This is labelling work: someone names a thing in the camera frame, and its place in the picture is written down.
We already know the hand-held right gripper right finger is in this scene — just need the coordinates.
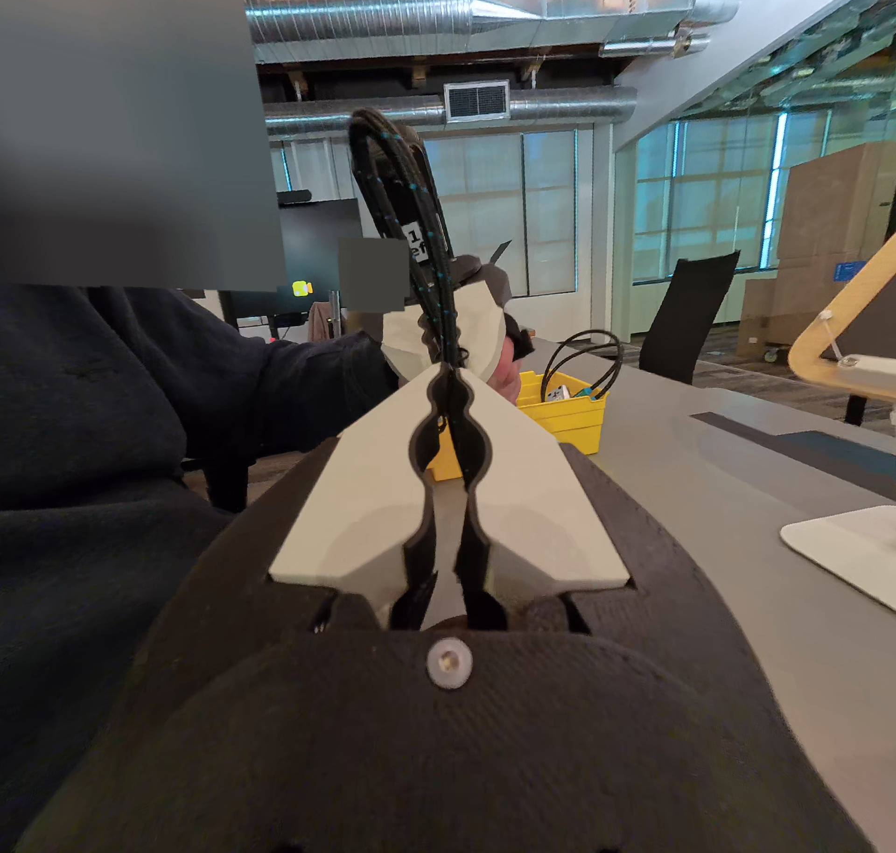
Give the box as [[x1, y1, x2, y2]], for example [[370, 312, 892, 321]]
[[453, 364, 635, 630]]

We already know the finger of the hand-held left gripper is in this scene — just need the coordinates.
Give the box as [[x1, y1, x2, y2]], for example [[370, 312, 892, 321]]
[[380, 305, 439, 385], [446, 281, 509, 388]]

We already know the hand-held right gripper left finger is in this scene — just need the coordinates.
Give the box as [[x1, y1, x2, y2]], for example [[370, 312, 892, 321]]
[[266, 364, 452, 630]]

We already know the yellow plastic bin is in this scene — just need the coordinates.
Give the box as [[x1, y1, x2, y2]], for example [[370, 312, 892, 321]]
[[426, 369, 611, 484]]

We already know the black braided hdmi cable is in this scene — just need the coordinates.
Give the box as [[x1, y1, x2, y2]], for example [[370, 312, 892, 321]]
[[346, 107, 471, 381]]

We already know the dark monitor with wooden back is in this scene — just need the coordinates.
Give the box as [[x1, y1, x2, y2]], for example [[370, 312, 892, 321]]
[[786, 232, 896, 427]]

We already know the person's left hand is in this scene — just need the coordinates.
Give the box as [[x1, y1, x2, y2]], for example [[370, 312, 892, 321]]
[[492, 331, 523, 405]]

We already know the large black television screen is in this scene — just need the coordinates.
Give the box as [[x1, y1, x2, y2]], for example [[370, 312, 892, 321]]
[[216, 197, 366, 326]]

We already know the black office chair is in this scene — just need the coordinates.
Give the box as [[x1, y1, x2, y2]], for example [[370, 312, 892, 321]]
[[637, 249, 744, 386]]

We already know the brown cardboard box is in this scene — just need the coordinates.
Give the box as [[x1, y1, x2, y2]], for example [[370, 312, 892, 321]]
[[737, 141, 896, 365]]

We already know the black cable with green plug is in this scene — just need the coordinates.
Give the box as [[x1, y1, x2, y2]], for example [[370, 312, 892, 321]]
[[538, 327, 628, 405]]

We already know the metal duct pipe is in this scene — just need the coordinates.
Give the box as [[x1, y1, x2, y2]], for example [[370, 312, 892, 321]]
[[262, 85, 639, 136]]

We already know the large silver air duct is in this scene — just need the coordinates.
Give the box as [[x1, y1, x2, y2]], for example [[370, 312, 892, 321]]
[[244, 0, 744, 66]]

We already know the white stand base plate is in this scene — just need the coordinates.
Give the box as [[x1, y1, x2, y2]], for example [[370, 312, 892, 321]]
[[777, 315, 896, 615]]

